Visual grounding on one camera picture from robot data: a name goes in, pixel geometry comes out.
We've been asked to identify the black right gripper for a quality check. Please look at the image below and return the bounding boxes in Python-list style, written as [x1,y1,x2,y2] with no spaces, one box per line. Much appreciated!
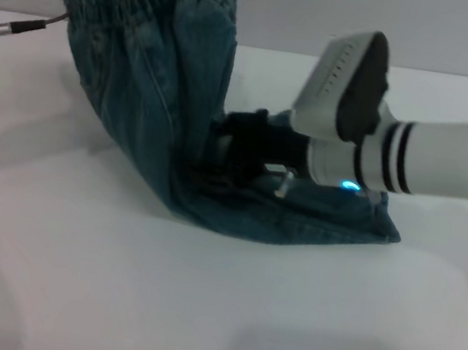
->
[183,100,318,201]

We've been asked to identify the blue denim shorts with print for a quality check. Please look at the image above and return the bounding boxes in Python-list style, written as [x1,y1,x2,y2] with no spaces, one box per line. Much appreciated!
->
[34,0,433,262]

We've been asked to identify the metal right wrist connector plug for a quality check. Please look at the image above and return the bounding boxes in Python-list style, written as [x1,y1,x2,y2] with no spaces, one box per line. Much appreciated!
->
[273,168,299,200]

